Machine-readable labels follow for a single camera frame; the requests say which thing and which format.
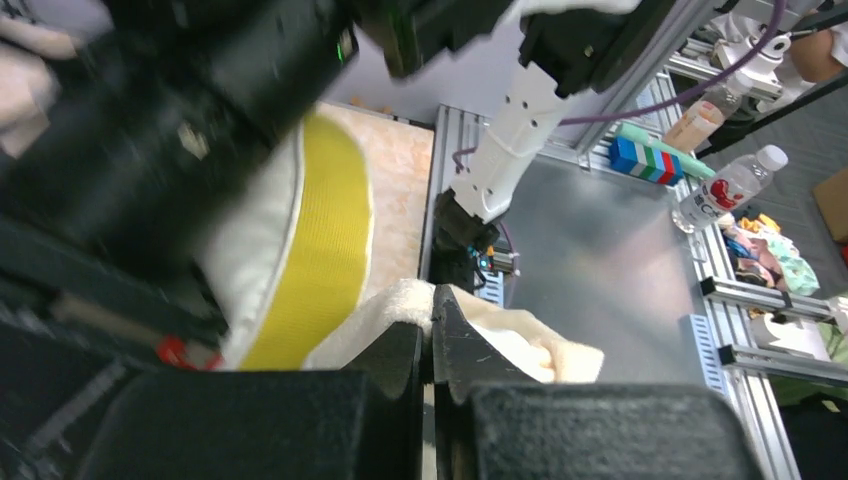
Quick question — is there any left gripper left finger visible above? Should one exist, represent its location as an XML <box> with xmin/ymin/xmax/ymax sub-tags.
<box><xmin>345</xmin><ymin>323</ymin><xmax>423</xmax><ymax>479</ymax></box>

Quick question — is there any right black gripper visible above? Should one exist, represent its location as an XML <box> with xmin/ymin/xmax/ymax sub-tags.
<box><xmin>1</xmin><ymin>1</ymin><xmax>357</xmax><ymax>272</ymax></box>

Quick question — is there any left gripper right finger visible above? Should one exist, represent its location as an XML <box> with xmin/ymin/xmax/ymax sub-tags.
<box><xmin>432</xmin><ymin>285</ymin><xmax>540</xmax><ymax>479</ymax></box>

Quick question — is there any white ruffled pillowcase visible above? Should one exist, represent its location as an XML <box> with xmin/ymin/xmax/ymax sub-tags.
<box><xmin>300</xmin><ymin>279</ymin><xmax>605</xmax><ymax>384</ymax></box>

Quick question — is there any white pillow yellow edge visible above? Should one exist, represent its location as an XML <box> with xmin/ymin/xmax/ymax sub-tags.
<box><xmin>197</xmin><ymin>113</ymin><xmax>373</xmax><ymax>370</ymax></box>

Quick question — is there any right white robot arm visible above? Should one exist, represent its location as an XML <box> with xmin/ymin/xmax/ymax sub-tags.
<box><xmin>1</xmin><ymin>1</ymin><xmax>673</xmax><ymax>271</ymax></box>

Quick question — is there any blue striped block stack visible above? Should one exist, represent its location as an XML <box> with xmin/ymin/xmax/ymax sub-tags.
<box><xmin>608</xmin><ymin>136</ymin><xmax>684</xmax><ymax>187</ymax></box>

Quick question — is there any green plastic stick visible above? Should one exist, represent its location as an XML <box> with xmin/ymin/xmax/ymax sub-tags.
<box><xmin>614</xmin><ymin>122</ymin><xmax>715</xmax><ymax>180</ymax></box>

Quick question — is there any colourful toy pile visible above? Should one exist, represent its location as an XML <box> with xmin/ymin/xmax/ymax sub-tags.
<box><xmin>717</xmin><ymin>214</ymin><xmax>820</xmax><ymax>296</ymax></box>

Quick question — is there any clear bottle orange drink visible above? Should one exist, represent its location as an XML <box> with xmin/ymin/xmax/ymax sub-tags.
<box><xmin>662</xmin><ymin>72</ymin><xmax>754</xmax><ymax>153</ymax></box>

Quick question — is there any clear bottle red label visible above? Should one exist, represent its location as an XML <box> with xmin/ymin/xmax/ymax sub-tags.
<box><xmin>672</xmin><ymin>145</ymin><xmax>788</xmax><ymax>234</ymax></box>

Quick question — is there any white cable duct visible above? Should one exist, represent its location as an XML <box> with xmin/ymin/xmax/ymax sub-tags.
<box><xmin>688</xmin><ymin>314</ymin><xmax>727</xmax><ymax>396</ymax></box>

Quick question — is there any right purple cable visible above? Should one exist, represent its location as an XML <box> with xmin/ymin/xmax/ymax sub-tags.
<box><xmin>452</xmin><ymin>0</ymin><xmax>790</xmax><ymax>175</ymax></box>

